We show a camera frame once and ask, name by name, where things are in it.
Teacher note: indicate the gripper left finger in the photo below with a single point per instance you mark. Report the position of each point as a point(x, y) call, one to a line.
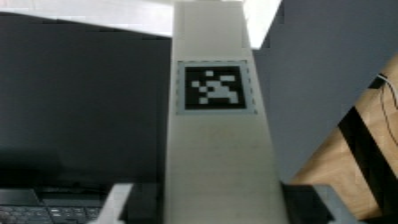
point(130, 207)

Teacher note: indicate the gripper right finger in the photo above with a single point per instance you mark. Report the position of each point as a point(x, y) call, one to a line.
point(315, 206)

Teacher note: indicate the white desk leg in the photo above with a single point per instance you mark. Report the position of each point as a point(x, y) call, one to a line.
point(223, 187)

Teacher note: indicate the black laptop keyboard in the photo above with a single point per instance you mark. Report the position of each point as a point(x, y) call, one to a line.
point(57, 207)

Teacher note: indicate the white U-shaped fence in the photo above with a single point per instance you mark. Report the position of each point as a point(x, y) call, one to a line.
point(160, 17)

